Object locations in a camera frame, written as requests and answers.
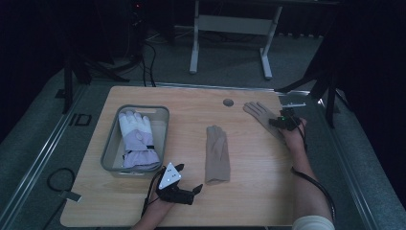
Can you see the grey floor tag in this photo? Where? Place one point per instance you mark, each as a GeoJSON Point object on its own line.
{"type": "Point", "coordinates": [71, 195]}

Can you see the beige glove with button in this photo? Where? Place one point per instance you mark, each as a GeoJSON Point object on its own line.
{"type": "Point", "coordinates": [260, 113]}

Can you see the dark computer tower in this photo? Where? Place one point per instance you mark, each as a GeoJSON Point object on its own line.
{"type": "Point", "coordinates": [137, 19]}

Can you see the white sleeve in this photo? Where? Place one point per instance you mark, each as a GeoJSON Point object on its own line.
{"type": "Point", "coordinates": [314, 223]}

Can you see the round grey table grommet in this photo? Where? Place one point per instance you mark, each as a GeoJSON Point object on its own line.
{"type": "Point", "coordinates": [228, 102]}

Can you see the purple and white glove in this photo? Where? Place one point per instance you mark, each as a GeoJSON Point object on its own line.
{"type": "Point", "coordinates": [137, 137]}

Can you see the metal floor rail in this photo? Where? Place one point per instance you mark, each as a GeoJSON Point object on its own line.
{"type": "Point", "coordinates": [35, 166]}
{"type": "Point", "coordinates": [191, 85]}
{"type": "Point", "coordinates": [349, 166]}

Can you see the white desk frame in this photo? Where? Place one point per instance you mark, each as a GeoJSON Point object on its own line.
{"type": "Point", "coordinates": [233, 25]}

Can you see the grey plastic basin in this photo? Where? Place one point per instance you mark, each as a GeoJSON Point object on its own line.
{"type": "Point", "coordinates": [111, 140]}

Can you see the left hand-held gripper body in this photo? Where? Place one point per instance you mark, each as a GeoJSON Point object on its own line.
{"type": "Point", "coordinates": [170, 175]}

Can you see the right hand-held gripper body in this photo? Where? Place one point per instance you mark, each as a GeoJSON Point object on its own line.
{"type": "Point", "coordinates": [288, 123]}

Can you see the plain beige glove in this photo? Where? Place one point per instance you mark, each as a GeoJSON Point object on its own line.
{"type": "Point", "coordinates": [217, 156]}

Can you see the black tripod stand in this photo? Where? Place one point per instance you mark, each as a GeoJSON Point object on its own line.
{"type": "Point", "coordinates": [67, 89]}
{"type": "Point", "coordinates": [330, 102]}

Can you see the person's right hand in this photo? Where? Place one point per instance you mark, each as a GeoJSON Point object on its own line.
{"type": "Point", "coordinates": [295, 137]}

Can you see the dark curtain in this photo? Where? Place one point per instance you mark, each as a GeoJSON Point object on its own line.
{"type": "Point", "coordinates": [376, 80]}
{"type": "Point", "coordinates": [22, 48]}

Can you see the person's left hand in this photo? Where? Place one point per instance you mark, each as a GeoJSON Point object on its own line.
{"type": "Point", "coordinates": [159, 207]}

